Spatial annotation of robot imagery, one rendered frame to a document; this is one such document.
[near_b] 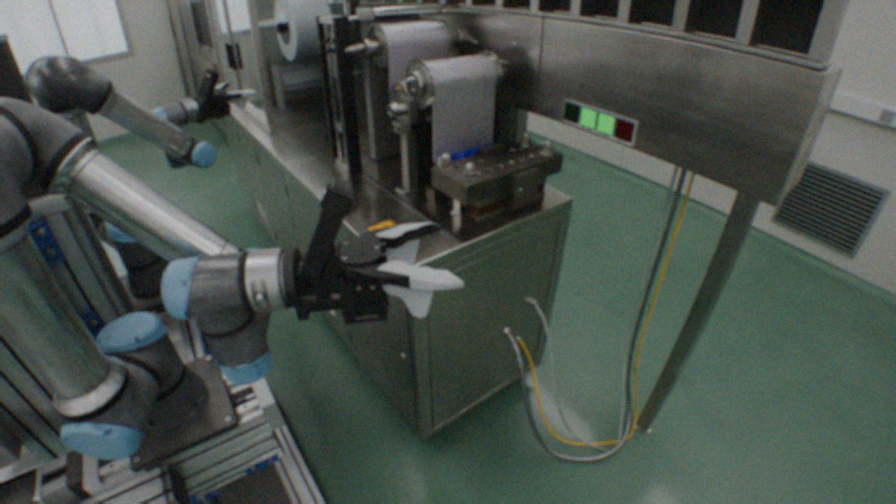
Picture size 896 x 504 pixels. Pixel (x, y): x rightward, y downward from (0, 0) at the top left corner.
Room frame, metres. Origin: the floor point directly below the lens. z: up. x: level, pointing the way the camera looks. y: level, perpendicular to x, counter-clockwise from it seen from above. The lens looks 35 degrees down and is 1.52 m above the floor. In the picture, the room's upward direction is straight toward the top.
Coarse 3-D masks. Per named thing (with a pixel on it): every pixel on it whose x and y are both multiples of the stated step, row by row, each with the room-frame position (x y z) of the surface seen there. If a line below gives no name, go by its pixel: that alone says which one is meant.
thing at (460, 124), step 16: (480, 96) 1.30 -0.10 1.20; (448, 112) 1.23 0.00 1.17; (464, 112) 1.26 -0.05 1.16; (480, 112) 1.30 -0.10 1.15; (448, 128) 1.23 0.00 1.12; (464, 128) 1.26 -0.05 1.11; (480, 128) 1.30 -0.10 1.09; (448, 144) 1.23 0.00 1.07; (464, 144) 1.26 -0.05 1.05; (480, 144) 1.30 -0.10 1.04
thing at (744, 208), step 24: (744, 216) 0.89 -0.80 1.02; (720, 240) 0.92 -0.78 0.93; (744, 240) 0.91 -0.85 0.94; (720, 264) 0.90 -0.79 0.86; (720, 288) 0.88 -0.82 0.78; (696, 312) 0.91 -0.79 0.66; (696, 336) 0.88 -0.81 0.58; (672, 360) 0.91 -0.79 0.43; (672, 384) 0.88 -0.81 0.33; (648, 408) 0.91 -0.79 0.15; (648, 432) 0.88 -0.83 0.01
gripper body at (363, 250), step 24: (360, 240) 0.43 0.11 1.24; (288, 264) 0.37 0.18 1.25; (336, 264) 0.38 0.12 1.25; (360, 264) 0.37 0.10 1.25; (288, 288) 0.36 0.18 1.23; (312, 288) 0.38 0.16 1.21; (336, 288) 0.38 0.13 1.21; (360, 288) 0.37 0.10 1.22; (360, 312) 0.37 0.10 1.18; (384, 312) 0.37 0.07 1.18
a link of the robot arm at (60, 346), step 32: (0, 128) 0.37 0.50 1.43; (0, 160) 0.35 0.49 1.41; (32, 160) 0.40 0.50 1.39; (0, 192) 0.33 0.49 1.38; (0, 224) 0.31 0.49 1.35; (0, 256) 0.30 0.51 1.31; (32, 256) 0.33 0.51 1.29; (0, 288) 0.29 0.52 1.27; (32, 288) 0.31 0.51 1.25; (0, 320) 0.28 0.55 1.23; (32, 320) 0.29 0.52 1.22; (64, 320) 0.32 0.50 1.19; (32, 352) 0.28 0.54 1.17; (64, 352) 0.30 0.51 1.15; (96, 352) 0.34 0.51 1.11; (64, 384) 0.28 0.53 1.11; (96, 384) 0.31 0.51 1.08; (128, 384) 0.34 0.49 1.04; (64, 416) 0.27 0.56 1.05; (96, 416) 0.28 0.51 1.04; (128, 416) 0.31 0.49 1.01; (96, 448) 0.26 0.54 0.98; (128, 448) 0.27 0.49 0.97
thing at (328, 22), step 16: (320, 16) 1.49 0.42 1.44; (336, 16) 1.43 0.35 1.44; (320, 32) 1.50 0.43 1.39; (336, 32) 1.38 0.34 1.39; (336, 48) 1.38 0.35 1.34; (336, 64) 1.39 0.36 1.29; (352, 64) 1.41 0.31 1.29; (336, 80) 1.43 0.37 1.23; (352, 80) 1.41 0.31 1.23; (336, 96) 1.45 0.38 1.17; (352, 96) 1.40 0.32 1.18; (336, 112) 1.47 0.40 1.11; (352, 112) 1.40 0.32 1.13; (336, 128) 1.47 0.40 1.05; (352, 128) 1.40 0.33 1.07; (336, 144) 1.50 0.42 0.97; (352, 144) 1.39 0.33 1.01; (336, 160) 1.48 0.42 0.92; (352, 160) 1.39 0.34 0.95
